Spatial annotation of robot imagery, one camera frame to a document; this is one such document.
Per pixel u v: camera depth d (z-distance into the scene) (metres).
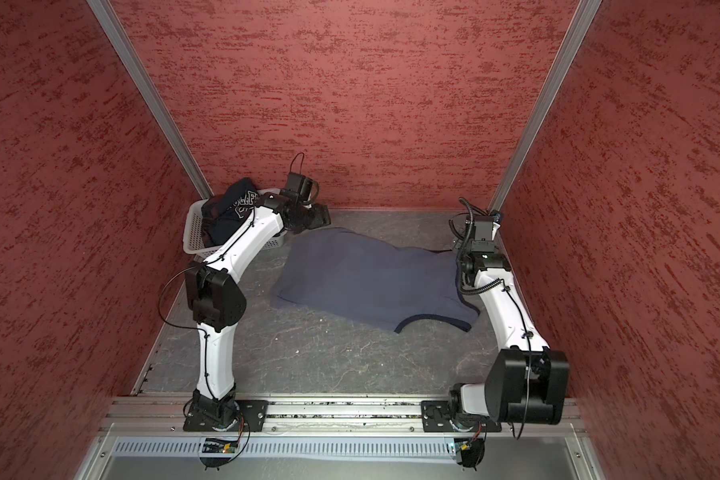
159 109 0.89
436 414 0.74
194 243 1.02
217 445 0.73
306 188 0.75
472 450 0.71
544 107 0.89
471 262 0.59
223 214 1.07
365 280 1.01
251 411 0.74
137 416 0.76
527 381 0.40
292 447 0.74
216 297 0.54
